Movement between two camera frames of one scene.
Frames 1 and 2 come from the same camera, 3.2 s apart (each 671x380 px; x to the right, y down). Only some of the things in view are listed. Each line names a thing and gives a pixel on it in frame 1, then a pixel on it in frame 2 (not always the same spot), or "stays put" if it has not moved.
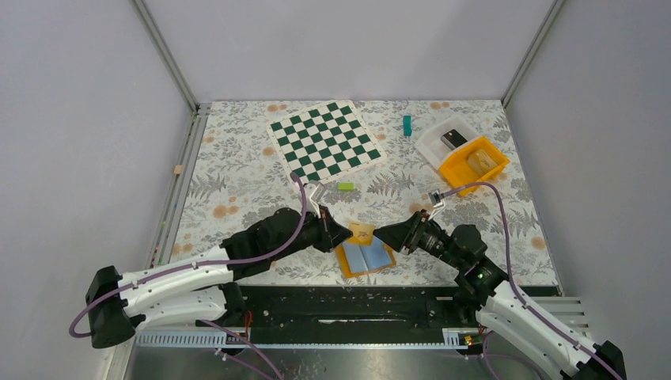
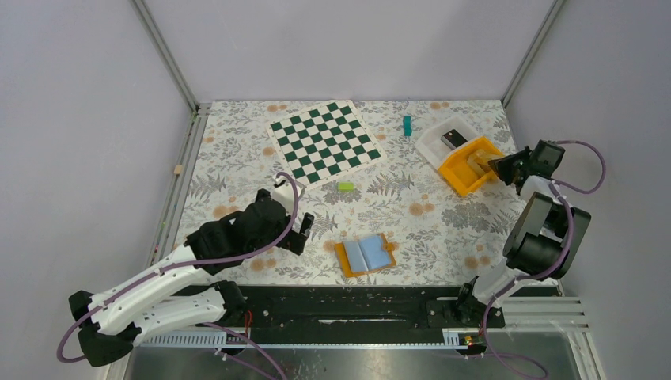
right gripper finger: x=395 y=235 → x=506 y=168
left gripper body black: x=320 y=237 → x=290 y=230
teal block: x=407 y=127 stays put
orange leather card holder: x=360 y=260 stays put
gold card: x=362 y=233 → x=481 y=158
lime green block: x=346 y=186 stays put
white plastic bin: x=430 y=143 stays put
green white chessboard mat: x=326 y=144 stays put
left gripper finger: x=337 y=233 → x=307 y=223
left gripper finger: x=336 y=241 → x=294 y=241
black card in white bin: x=453 y=138 stays put
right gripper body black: x=425 y=236 → x=525 y=165
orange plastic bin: x=476 y=163 stays put
